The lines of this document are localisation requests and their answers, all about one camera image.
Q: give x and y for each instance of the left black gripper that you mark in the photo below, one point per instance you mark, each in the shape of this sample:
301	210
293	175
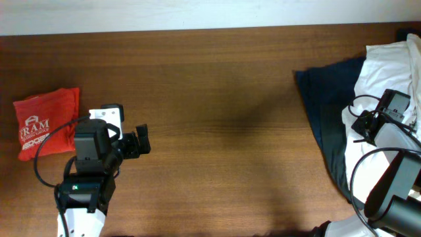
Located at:
133	149

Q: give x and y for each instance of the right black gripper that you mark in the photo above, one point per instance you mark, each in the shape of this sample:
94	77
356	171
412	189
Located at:
360	123

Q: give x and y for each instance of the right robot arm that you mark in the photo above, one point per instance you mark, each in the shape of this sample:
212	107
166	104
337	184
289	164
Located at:
388	207

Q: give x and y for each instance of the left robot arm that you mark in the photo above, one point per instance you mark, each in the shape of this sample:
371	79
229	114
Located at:
89	177

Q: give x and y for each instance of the dark navy garment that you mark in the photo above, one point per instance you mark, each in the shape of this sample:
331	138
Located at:
325	92

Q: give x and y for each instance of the black garment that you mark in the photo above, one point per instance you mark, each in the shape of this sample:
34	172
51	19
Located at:
402	33

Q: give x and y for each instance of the folded red t-shirt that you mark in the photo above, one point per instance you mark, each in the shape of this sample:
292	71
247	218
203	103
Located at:
39	115

